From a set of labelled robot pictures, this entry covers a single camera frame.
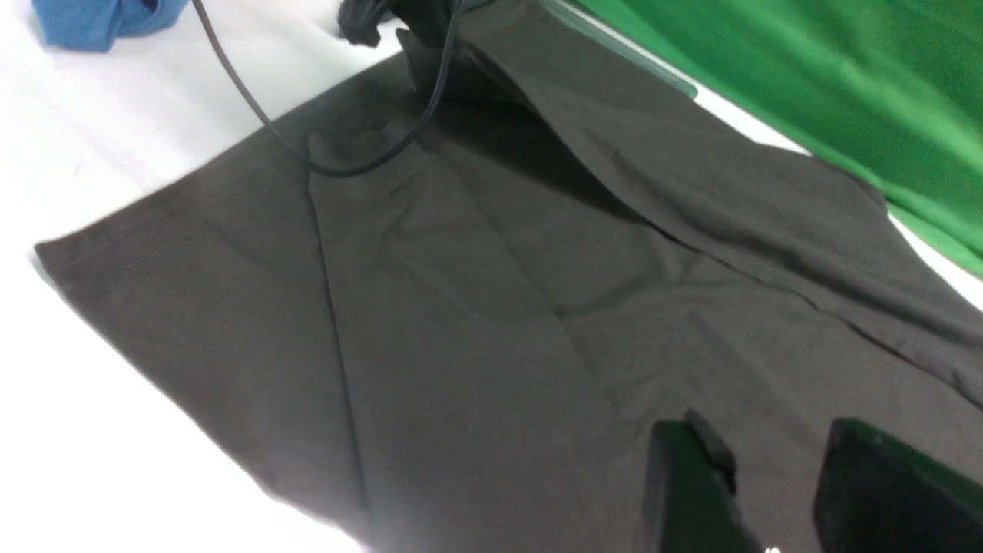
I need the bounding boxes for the blue crumpled shirt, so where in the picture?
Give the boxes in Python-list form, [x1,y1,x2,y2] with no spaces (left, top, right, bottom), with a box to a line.
[31,1,187,52]

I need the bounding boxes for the green backdrop cloth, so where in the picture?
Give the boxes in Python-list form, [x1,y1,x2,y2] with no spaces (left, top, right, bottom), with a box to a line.
[582,1,982,276]

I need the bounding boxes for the black left camera cable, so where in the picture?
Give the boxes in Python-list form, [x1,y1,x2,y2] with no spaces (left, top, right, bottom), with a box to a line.
[192,0,465,179]

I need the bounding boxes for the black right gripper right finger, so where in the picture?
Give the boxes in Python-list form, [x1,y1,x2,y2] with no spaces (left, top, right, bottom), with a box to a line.
[813,418,982,552]

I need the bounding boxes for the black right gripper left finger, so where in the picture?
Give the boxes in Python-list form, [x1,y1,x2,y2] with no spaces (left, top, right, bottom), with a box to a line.
[644,409,764,552]

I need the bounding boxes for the gray long sleeve shirt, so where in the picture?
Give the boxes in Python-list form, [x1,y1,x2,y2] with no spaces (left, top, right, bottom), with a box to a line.
[35,1,981,552]

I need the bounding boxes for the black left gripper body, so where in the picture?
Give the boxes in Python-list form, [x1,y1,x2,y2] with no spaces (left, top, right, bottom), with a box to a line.
[338,1,461,47]

